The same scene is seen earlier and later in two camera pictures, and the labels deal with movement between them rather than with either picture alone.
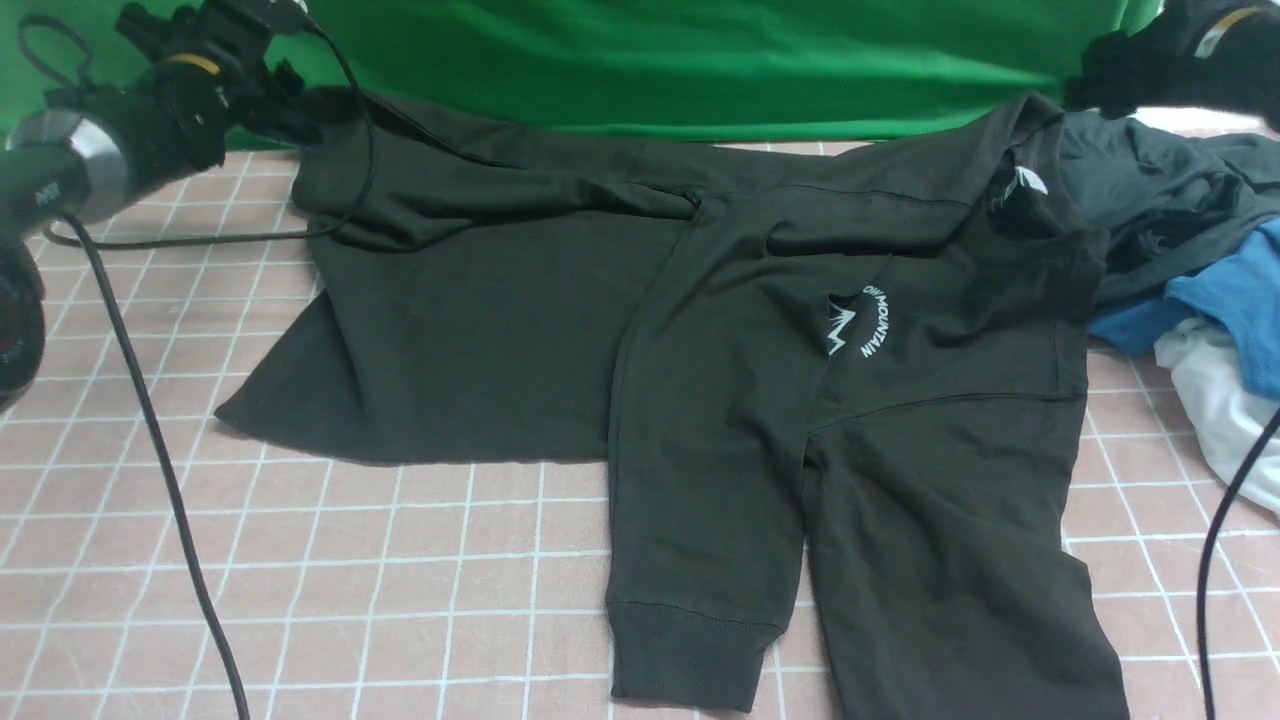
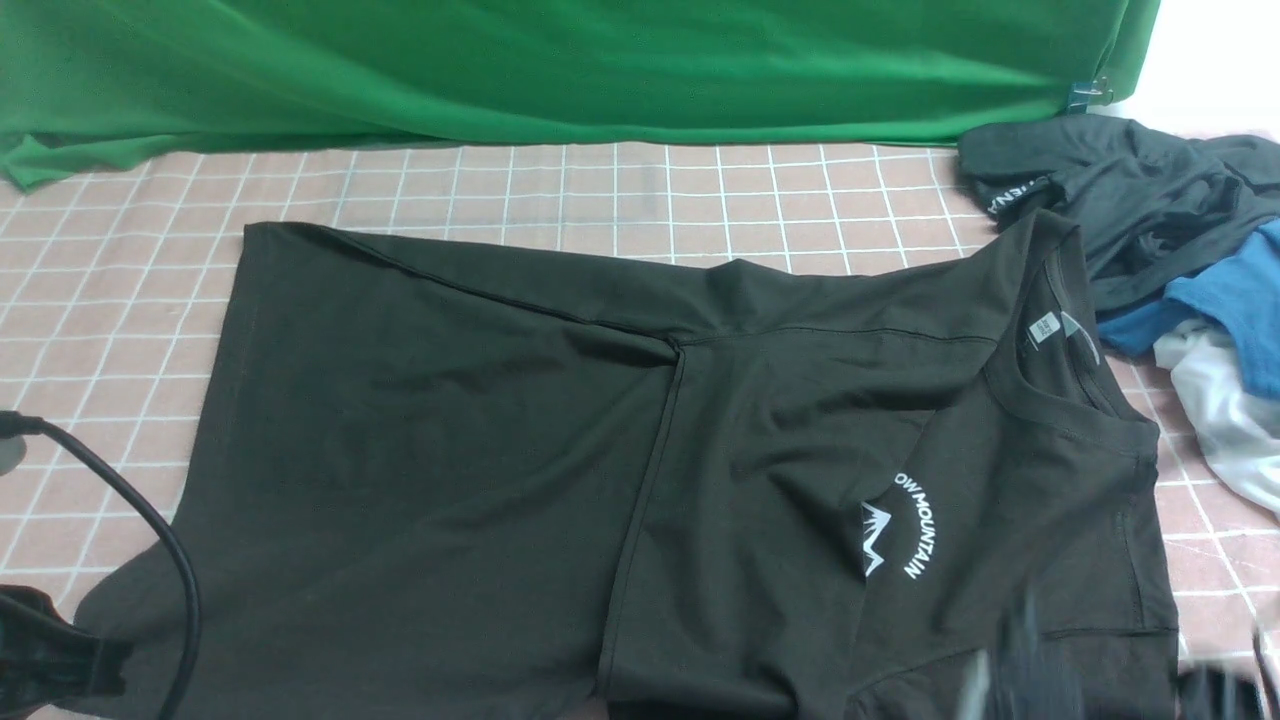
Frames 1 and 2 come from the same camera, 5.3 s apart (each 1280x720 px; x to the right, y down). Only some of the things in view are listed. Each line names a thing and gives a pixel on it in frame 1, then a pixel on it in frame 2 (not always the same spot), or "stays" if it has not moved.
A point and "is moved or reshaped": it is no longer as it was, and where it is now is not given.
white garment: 1228,410 stays
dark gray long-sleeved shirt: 871,350 is moved or reshaped
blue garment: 1238,287 stays
